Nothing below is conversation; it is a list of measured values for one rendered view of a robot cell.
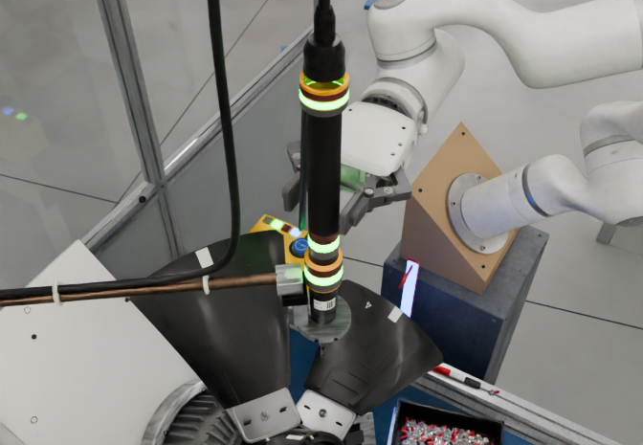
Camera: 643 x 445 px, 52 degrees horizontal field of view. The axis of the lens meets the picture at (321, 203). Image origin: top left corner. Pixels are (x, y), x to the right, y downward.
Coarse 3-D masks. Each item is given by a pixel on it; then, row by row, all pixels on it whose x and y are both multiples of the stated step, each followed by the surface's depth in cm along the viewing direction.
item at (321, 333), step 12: (288, 264) 78; (300, 264) 78; (300, 276) 77; (288, 288) 76; (300, 288) 77; (288, 300) 77; (300, 300) 77; (300, 312) 80; (336, 312) 83; (348, 312) 83; (300, 324) 82; (312, 324) 82; (324, 324) 82; (336, 324) 82; (348, 324) 82; (312, 336) 81; (324, 336) 81; (336, 336) 81
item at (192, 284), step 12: (240, 276) 77; (252, 276) 77; (264, 276) 77; (276, 276) 77; (120, 288) 75; (132, 288) 75; (144, 288) 75; (156, 288) 76; (168, 288) 76; (180, 288) 76; (192, 288) 76; (216, 288) 76; (228, 288) 77; (0, 300) 74; (12, 300) 74; (24, 300) 74; (36, 300) 75; (48, 300) 75; (60, 300) 75; (72, 300) 75
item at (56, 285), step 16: (208, 0) 51; (320, 0) 52; (224, 64) 56; (224, 80) 57; (224, 96) 58; (224, 112) 59; (224, 128) 60; (224, 144) 62; (224, 256) 73; (192, 272) 75; (208, 272) 74; (16, 288) 74; (32, 288) 74; (48, 288) 74; (64, 288) 74; (80, 288) 74; (96, 288) 74; (112, 288) 75; (208, 288) 76
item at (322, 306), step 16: (320, 16) 53; (320, 32) 54; (304, 48) 55; (320, 48) 54; (336, 48) 55; (304, 64) 56; (320, 64) 55; (336, 64) 55; (320, 80) 56; (320, 304) 79; (336, 304) 81; (320, 320) 82
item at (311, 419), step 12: (312, 396) 105; (300, 408) 103; (312, 408) 104; (324, 408) 104; (336, 408) 104; (312, 420) 102; (324, 420) 102; (336, 420) 102; (348, 420) 102; (336, 432) 101
